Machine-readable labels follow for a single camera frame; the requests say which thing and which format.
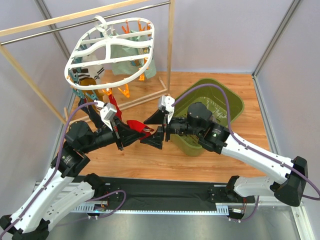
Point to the olive green plastic basket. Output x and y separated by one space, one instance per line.
214 100

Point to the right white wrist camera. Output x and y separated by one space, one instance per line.
165 104

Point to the white sock black stripes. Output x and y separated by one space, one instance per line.
93 71

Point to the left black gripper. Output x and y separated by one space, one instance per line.
118 134

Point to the mint green cartoon sock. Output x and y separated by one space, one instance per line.
151 71

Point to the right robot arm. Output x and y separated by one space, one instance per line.
285 177

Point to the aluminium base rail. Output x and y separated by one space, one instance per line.
117 198

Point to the red panda sock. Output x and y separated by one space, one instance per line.
140 127

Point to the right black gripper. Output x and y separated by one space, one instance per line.
165 129

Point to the mustard yellow sock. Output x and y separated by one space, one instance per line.
87 93

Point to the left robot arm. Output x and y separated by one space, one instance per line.
41 212

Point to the white round clip hanger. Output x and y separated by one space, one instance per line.
112 42

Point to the navy blue sock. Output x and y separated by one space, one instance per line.
93 116

